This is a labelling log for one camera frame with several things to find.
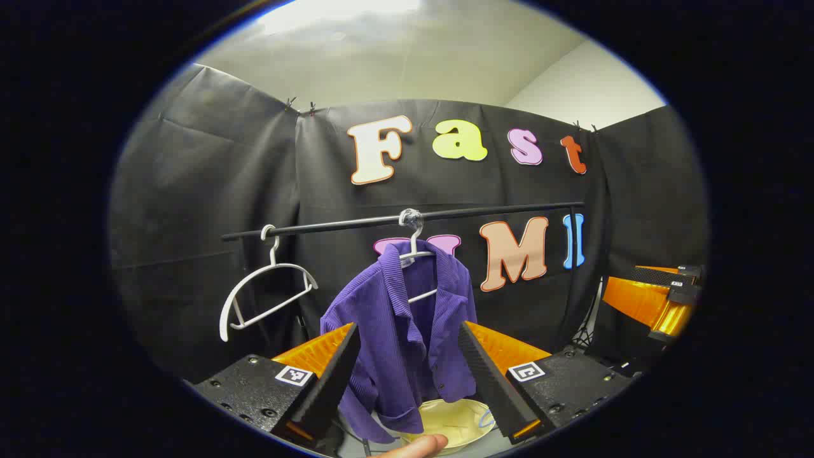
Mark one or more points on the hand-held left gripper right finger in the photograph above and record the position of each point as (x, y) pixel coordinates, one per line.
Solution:
(493, 381)

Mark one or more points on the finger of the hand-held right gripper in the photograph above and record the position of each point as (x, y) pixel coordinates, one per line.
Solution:
(690, 273)
(636, 299)

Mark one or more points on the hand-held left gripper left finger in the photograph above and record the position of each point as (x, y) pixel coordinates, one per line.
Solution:
(331, 381)

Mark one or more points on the purple ribbed shirt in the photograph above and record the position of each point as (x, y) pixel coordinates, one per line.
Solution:
(394, 331)

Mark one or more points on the white clothes hanger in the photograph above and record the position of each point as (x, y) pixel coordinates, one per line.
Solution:
(414, 245)

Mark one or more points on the empty white hanger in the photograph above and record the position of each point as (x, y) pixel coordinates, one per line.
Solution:
(275, 254)

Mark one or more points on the black clothes rack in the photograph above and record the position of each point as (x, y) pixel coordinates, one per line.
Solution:
(331, 226)

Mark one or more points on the black backdrop cloth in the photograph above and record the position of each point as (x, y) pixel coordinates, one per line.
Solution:
(210, 191)

